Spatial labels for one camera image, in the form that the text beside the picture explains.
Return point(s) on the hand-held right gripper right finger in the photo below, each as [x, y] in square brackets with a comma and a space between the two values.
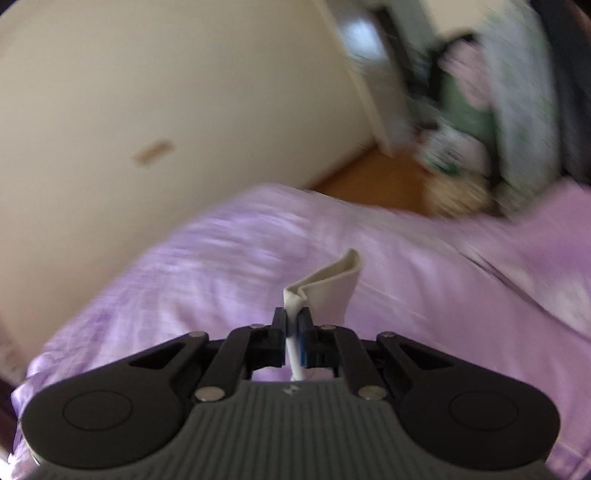
[303, 347]

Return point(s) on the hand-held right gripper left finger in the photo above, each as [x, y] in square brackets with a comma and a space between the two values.
[280, 341]

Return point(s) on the white printed t-shirt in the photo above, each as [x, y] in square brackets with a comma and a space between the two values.
[332, 290]

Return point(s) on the purple bed sheet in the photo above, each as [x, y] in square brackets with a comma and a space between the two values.
[184, 277]

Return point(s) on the pile of patterned bags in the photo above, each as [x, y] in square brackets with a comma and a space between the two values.
[452, 175]

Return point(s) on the pink and green cloth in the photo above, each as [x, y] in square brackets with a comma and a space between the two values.
[466, 92]

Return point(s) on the pale patterned hanging cloth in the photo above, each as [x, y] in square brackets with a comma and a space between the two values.
[521, 92]

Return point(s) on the dark hanging cloth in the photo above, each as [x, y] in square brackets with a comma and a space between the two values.
[570, 92]

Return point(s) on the white door frame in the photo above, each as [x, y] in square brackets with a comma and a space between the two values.
[378, 110]

